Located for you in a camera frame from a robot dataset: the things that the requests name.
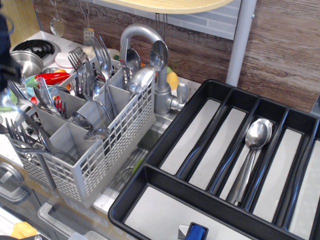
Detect big steel spoon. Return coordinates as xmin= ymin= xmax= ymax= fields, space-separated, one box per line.
xmin=0 ymin=88 xmax=55 ymax=154

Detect pink white scrub pad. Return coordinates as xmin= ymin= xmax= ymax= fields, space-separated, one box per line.
xmin=54 ymin=52 xmax=72 ymax=69

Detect small spoon front compartment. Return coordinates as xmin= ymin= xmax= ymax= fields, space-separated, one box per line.
xmin=72 ymin=112 xmax=93 ymax=130

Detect small spoon over rim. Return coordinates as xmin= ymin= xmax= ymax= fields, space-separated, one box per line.
xmin=83 ymin=128 xmax=111 ymax=142

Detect large spoon bowl leaning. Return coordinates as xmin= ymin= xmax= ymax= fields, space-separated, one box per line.
xmin=128 ymin=64 xmax=156 ymax=98

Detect black cutlery tray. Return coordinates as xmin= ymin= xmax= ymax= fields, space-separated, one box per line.
xmin=108 ymin=80 xmax=320 ymax=240

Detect forks bundle left end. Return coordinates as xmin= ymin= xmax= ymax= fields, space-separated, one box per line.
xmin=0 ymin=118 xmax=51 ymax=155

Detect top spoon in tray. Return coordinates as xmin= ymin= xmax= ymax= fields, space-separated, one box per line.
xmin=235 ymin=118 xmax=269 ymax=203

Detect spoon in back compartment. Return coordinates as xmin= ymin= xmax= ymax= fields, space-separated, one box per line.
xmin=125 ymin=48 xmax=141 ymax=74

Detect fork in back compartment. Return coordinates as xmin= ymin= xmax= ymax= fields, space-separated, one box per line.
xmin=119 ymin=37 xmax=130 ymax=91

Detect hanging small grater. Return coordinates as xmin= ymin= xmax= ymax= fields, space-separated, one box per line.
xmin=79 ymin=0 xmax=96 ymax=47

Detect grey plastic cutlery basket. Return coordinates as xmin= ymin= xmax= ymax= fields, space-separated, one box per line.
xmin=19 ymin=61 xmax=156 ymax=207

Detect light wooden shelf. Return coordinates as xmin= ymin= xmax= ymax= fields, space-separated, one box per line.
xmin=102 ymin=0 xmax=232 ymax=14

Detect large spoon by faucet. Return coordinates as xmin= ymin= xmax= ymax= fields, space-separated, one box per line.
xmin=149 ymin=40 xmax=168 ymax=72

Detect teal toy bowl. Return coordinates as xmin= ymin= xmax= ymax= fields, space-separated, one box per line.
xmin=25 ymin=75 xmax=39 ymax=97

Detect stainless steel pot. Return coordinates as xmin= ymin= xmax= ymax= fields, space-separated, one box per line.
xmin=10 ymin=50 xmax=44 ymax=79

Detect black stove burner coil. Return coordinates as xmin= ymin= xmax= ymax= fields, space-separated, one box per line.
xmin=12 ymin=39 xmax=56 ymax=60

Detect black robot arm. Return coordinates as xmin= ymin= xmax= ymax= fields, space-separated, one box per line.
xmin=0 ymin=14 xmax=22 ymax=92

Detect forks in middle compartment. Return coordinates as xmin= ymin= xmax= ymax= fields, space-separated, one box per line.
xmin=33 ymin=76 xmax=65 ymax=119

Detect yellow toy corn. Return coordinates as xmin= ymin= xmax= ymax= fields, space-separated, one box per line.
xmin=166 ymin=71 xmax=179 ymax=90

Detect silver kitchen faucet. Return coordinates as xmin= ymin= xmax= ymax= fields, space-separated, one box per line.
xmin=120 ymin=24 xmax=188 ymax=114

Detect hanging metal strainer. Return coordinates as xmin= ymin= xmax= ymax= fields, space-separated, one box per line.
xmin=49 ymin=0 xmax=65 ymax=38

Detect blue object at tray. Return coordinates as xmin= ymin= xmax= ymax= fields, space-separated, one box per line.
xmin=185 ymin=222 xmax=209 ymax=240

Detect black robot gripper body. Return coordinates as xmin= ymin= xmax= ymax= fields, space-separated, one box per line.
xmin=0 ymin=59 xmax=23 ymax=92

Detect yellow toy bottom left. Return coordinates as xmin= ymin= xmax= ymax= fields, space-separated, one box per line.
xmin=10 ymin=222 xmax=38 ymax=240

